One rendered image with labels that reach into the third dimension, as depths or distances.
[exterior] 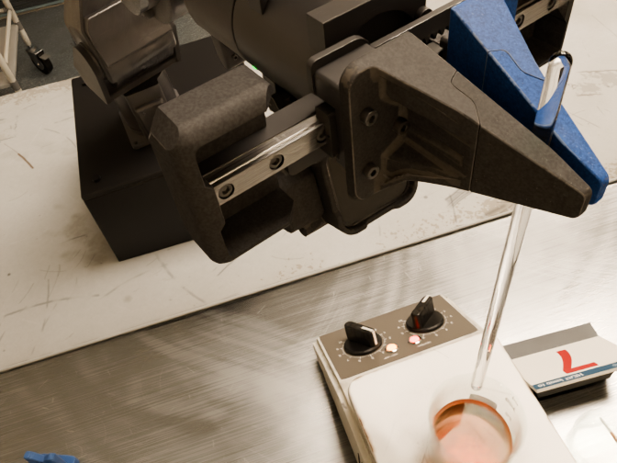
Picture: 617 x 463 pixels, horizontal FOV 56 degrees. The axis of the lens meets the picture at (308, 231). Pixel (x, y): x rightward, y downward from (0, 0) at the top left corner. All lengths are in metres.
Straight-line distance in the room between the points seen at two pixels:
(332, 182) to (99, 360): 0.39
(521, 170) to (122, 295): 0.51
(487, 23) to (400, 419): 0.29
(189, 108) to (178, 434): 0.40
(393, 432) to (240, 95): 0.29
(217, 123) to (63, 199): 0.60
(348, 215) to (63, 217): 0.52
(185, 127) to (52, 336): 0.49
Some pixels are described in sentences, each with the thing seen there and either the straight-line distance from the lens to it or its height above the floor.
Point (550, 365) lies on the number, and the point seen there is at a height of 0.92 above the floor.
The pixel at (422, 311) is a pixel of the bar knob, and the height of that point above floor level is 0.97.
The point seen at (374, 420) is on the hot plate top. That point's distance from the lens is 0.42.
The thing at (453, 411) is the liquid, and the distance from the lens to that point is 0.38.
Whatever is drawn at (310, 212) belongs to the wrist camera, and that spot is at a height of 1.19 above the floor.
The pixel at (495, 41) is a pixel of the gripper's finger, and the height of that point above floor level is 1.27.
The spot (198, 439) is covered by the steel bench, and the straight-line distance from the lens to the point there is 0.53.
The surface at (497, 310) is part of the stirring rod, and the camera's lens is 0.26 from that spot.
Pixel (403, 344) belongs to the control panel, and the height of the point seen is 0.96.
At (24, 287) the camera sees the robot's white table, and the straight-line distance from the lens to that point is 0.69.
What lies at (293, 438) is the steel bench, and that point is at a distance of 0.52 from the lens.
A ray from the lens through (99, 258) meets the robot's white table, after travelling 0.68.
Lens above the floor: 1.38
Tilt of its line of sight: 50 degrees down
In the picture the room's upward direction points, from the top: 9 degrees counter-clockwise
